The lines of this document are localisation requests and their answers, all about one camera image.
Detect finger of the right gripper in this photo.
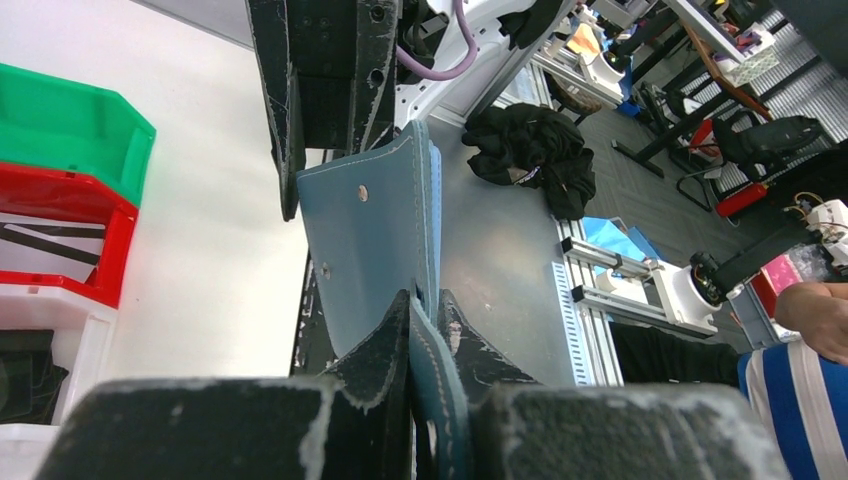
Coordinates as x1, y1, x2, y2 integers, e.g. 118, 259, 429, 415
347, 0, 399, 154
247, 0, 306, 221

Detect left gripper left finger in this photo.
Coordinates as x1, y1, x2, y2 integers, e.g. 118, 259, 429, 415
36, 290, 411, 479

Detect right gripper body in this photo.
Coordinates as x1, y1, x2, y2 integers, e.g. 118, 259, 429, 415
288, 1, 360, 149

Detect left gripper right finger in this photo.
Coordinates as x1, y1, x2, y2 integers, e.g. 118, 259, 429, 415
437, 290, 789, 479

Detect blue card holder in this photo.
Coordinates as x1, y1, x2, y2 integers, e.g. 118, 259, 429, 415
297, 120, 471, 479

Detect white card with stripe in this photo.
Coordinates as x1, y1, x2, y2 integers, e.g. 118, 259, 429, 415
1, 213, 106, 282

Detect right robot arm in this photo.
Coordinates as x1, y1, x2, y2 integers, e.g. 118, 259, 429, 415
247, 1, 570, 220

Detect black card in white bin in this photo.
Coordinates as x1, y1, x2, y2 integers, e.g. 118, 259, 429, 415
1, 330, 69, 425

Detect black cloth pile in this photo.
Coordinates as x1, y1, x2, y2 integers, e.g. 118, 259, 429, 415
461, 103, 596, 221

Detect green bin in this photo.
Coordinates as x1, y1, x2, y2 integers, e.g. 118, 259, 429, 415
1, 64, 156, 206

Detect red bin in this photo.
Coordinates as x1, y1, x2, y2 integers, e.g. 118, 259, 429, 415
1, 163, 139, 307

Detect person in striped shirt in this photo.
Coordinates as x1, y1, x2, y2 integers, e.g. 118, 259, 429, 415
737, 282, 847, 479

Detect white bin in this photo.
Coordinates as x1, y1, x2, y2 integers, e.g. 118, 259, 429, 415
1, 285, 118, 479

